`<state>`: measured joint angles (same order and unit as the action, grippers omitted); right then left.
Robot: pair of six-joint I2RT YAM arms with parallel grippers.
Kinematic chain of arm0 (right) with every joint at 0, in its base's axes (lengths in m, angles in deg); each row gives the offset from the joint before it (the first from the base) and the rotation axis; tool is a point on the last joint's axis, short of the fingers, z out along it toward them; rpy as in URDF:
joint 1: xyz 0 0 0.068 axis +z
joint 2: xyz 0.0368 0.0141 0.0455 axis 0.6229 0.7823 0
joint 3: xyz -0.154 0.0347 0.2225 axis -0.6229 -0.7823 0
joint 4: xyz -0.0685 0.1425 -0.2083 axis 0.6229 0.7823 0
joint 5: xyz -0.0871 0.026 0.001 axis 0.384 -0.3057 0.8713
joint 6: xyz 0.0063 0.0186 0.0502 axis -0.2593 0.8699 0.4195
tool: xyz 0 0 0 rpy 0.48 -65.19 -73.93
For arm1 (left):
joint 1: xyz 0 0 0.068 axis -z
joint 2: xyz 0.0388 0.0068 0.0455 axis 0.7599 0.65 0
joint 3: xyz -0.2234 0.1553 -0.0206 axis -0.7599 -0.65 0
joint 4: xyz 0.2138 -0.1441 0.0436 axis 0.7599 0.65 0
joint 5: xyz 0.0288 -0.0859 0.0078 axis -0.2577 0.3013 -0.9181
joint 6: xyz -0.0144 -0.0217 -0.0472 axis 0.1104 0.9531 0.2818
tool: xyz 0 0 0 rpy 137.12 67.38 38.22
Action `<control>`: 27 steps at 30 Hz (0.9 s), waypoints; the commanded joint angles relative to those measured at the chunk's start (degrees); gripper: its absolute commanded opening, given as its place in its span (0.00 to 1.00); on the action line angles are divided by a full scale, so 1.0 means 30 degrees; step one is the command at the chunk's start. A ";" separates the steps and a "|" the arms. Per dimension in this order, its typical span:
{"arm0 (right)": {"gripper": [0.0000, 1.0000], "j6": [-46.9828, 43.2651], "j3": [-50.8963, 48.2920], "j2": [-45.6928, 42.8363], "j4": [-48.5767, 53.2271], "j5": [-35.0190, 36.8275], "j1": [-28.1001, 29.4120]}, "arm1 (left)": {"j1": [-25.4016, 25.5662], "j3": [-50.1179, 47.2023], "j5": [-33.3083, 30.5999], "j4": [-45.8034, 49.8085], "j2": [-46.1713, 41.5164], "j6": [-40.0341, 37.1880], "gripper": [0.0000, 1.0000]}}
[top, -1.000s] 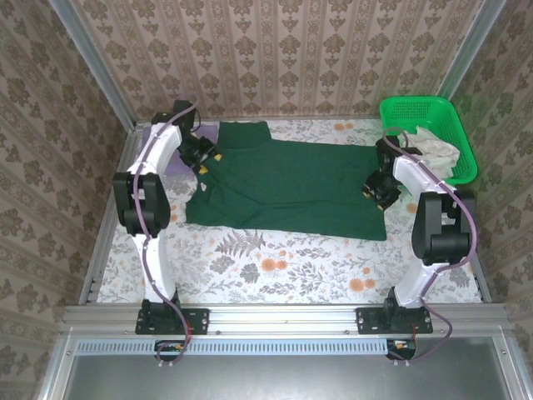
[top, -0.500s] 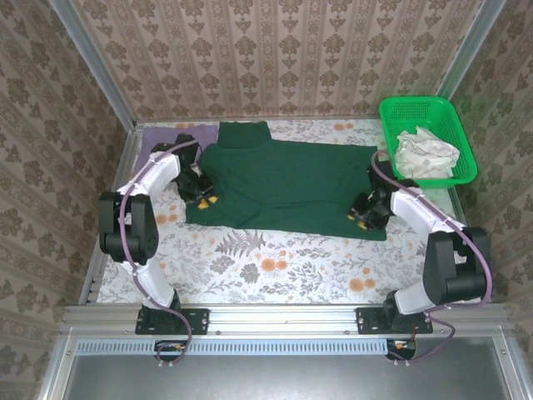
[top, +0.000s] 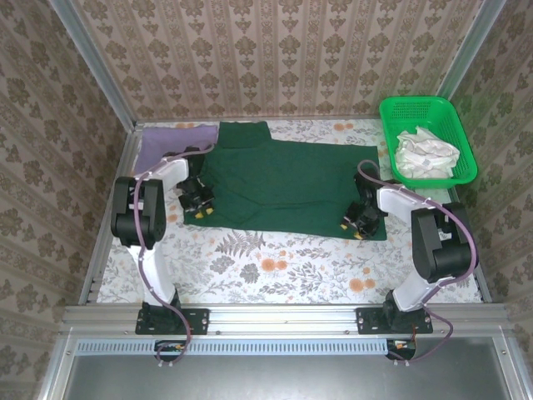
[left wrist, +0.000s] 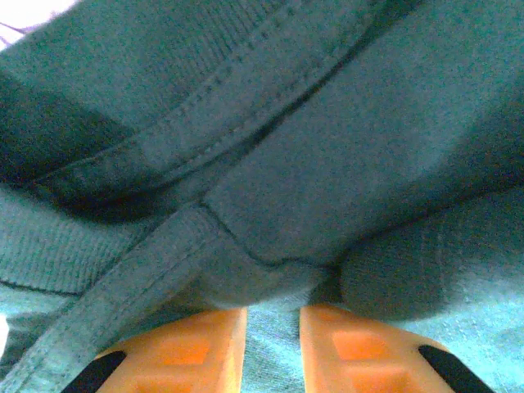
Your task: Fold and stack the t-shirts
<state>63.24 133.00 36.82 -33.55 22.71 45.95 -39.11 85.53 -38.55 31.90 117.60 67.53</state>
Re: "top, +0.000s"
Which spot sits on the dark green t-shirt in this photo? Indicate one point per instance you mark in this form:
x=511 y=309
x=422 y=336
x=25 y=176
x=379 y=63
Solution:
x=283 y=183

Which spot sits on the white t-shirt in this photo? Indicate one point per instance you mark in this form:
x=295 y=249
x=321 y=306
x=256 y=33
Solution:
x=424 y=154

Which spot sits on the green plastic basket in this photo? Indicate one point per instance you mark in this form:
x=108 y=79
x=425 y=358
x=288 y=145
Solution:
x=416 y=110

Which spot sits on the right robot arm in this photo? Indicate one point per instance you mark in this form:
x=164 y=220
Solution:
x=412 y=291

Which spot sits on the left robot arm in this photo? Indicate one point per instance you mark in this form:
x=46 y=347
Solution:
x=156 y=266

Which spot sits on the purple folded t-shirt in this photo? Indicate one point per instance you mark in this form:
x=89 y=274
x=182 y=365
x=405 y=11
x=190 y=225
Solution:
x=166 y=139

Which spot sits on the floral tablecloth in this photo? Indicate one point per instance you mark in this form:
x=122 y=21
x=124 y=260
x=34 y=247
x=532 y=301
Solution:
x=291 y=271

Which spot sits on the grey metal sheet panel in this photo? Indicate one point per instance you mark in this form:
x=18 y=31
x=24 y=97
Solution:
x=270 y=379

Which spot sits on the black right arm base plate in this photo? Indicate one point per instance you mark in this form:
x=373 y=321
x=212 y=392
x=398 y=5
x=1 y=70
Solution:
x=366 y=321

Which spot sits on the aluminium side rail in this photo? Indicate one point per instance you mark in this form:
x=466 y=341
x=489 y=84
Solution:
x=98 y=250
x=454 y=196

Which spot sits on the thin aluminium wall rail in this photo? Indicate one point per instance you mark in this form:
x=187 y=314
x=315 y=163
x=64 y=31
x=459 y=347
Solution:
x=312 y=119

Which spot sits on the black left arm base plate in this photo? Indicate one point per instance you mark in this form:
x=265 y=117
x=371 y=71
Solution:
x=195 y=321

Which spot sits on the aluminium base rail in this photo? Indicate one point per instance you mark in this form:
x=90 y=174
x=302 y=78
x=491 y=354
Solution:
x=283 y=316

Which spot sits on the aluminium frame post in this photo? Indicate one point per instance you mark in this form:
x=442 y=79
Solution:
x=93 y=62
x=464 y=62

